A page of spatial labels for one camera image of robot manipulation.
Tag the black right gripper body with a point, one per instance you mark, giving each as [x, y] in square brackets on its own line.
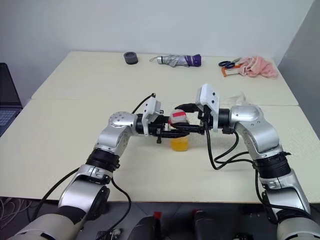
[205, 120]

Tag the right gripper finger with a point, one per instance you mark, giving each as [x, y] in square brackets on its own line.
[190, 107]
[191, 129]

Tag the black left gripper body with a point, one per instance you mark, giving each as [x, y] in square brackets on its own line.
[154, 128]

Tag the clear red-taped juice bottle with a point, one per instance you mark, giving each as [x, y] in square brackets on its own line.
[179, 145]

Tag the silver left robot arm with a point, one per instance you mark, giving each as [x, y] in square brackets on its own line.
[117, 136]

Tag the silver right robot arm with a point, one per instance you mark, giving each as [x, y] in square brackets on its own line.
[260, 135]

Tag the orange clamp tool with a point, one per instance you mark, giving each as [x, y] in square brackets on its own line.
[224, 72]

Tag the silver purple folded umbrella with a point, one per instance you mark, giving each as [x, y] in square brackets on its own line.
[177, 60]

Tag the black round lid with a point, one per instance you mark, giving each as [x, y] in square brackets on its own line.
[130, 58]

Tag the pink cloth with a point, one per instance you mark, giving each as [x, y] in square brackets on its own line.
[260, 66]

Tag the small red block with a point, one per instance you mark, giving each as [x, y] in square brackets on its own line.
[157, 217]

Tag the dark rounded shape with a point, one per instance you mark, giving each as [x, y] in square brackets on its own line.
[208, 226]
[145, 228]

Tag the dark laptop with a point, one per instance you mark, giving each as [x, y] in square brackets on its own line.
[7, 112]

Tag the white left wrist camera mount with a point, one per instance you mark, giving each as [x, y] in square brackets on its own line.
[151, 107]

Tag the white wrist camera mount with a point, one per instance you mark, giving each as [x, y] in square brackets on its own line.
[151, 107]
[208, 96]

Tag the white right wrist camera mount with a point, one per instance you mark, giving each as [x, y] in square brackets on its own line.
[208, 96]

